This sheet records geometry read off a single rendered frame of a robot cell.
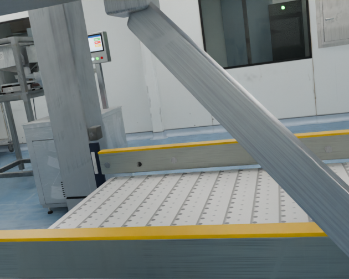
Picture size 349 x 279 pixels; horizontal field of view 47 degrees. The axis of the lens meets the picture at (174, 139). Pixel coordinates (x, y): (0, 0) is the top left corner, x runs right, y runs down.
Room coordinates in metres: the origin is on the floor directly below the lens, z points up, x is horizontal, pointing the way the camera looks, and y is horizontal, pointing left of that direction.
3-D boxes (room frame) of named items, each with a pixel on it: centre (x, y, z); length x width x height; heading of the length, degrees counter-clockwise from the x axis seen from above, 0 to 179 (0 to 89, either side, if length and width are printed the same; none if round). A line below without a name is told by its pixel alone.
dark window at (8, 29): (6.25, 2.02, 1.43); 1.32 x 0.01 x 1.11; 75
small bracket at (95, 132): (0.59, 0.12, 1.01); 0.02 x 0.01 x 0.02; 164
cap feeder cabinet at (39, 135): (3.28, 0.79, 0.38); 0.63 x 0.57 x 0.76; 75
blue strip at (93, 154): (0.58, 0.12, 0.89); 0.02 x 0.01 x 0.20; 74
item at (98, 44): (3.36, 0.55, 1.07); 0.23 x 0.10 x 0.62; 75
